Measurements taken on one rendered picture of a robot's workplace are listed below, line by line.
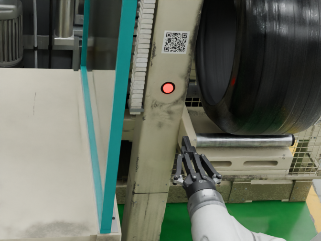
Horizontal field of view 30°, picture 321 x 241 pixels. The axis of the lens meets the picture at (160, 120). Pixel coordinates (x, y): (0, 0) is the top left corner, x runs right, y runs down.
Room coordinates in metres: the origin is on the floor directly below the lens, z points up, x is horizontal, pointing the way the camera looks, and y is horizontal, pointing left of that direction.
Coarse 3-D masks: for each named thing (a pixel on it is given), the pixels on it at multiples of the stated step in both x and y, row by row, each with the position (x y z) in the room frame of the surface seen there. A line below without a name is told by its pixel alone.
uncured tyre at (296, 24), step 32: (224, 0) 1.98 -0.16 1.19; (256, 0) 1.52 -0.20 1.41; (288, 0) 1.52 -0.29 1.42; (320, 0) 1.55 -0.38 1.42; (224, 32) 1.96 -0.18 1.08; (256, 32) 1.46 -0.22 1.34; (288, 32) 1.47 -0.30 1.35; (320, 32) 1.49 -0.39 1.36; (224, 64) 1.90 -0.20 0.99; (256, 64) 1.42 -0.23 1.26; (288, 64) 1.43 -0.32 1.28; (320, 64) 1.46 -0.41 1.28; (224, 96) 1.49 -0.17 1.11; (256, 96) 1.41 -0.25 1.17; (288, 96) 1.43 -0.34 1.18; (320, 96) 1.45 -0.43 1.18; (224, 128) 1.52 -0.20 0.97; (256, 128) 1.46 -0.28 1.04; (288, 128) 1.48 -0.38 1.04
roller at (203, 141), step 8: (200, 136) 1.53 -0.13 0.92; (208, 136) 1.54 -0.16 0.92; (216, 136) 1.54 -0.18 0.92; (224, 136) 1.55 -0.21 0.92; (232, 136) 1.56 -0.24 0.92; (240, 136) 1.56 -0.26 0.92; (248, 136) 1.57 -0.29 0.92; (256, 136) 1.58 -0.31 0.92; (264, 136) 1.58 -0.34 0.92; (272, 136) 1.59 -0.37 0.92; (280, 136) 1.60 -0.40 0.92; (288, 136) 1.61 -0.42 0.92; (200, 144) 1.52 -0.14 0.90; (208, 144) 1.52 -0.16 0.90; (216, 144) 1.53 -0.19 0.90; (224, 144) 1.54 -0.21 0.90; (232, 144) 1.54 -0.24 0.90; (240, 144) 1.55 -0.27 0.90; (248, 144) 1.56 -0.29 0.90; (256, 144) 1.56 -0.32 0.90; (264, 144) 1.57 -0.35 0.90; (272, 144) 1.58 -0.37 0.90; (280, 144) 1.59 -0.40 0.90; (288, 144) 1.59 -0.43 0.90
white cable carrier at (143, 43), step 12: (144, 0) 1.54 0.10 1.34; (144, 12) 1.54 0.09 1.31; (144, 24) 1.55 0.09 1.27; (144, 36) 1.55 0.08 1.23; (144, 48) 1.55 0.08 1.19; (144, 60) 1.55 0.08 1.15; (132, 72) 1.58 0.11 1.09; (144, 72) 1.55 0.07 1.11; (132, 84) 1.56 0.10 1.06; (132, 96) 1.54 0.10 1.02; (132, 108) 1.54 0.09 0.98
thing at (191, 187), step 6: (198, 174) 1.17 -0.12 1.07; (186, 180) 1.13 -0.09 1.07; (192, 180) 1.14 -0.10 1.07; (198, 180) 1.11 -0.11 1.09; (204, 180) 1.11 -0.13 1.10; (210, 180) 1.15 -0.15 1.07; (186, 186) 1.12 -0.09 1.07; (192, 186) 1.10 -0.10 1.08; (198, 186) 1.09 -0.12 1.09; (204, 186) 1.09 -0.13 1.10; (210, 186) 1.10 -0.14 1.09; (186, 192) 1.10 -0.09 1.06; (192, 192) 1.08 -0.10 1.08
